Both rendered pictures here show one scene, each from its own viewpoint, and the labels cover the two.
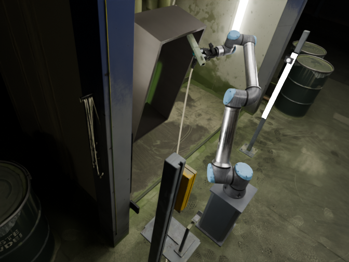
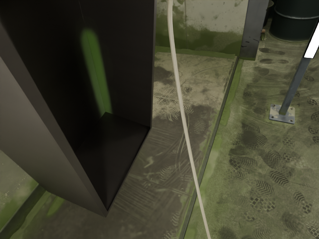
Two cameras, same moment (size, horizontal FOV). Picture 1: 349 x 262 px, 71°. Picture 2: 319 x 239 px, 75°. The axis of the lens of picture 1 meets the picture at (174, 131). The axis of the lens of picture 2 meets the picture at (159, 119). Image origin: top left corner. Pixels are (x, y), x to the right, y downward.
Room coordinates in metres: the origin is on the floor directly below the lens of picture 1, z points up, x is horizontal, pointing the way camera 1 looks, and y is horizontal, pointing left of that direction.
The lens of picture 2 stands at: (1.36, 0.05, 1.51)
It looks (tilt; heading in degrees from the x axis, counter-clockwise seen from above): 48 degrees down; 359
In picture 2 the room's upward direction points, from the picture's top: 12 degrees counter-clockwise
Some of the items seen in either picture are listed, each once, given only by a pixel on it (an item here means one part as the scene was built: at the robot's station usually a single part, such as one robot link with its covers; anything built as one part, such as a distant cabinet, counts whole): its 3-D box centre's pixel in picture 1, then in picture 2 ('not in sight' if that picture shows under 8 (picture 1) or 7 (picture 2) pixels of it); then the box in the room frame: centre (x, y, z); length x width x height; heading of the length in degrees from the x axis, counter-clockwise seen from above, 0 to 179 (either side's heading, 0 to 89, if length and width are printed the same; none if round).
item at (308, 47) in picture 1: (309, 48); not in sight; (4.38, -2.04, 0.86); 0.54 x 0.54 x 0.01
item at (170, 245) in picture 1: (170, 236); not in sight; (0.71, -0.10, 0.78); 0.31 x 0.23 x 0.01; 57
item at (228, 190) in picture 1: (236, 185); not in sight; (1.28, -0.59, 0.69); 0.19 x 0.19 x 0.10
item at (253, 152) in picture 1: (248, 149); (282, 113); (2.47, -1.06, 0.01); 0.20 x 0.20 x 0.01; 57
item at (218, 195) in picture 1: (224, 209); not in sight; (1.28, -0.59, 0.32); 0.31 x 0.31 x 0.64; 57
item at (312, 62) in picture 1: (314, 63); not in sight; (3.74, -1.93, 0.86); 0.54 x 0.54 x 0.01
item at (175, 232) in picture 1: (176, 221); not in sight; (0.73, -0.11, 0.95); 0.26 x 0.15 x 0.32; 57
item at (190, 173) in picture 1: (176, 185); not in sight; (0.64, -0.05, 1.42); 0.12 x 0.06 x 0.26; 57
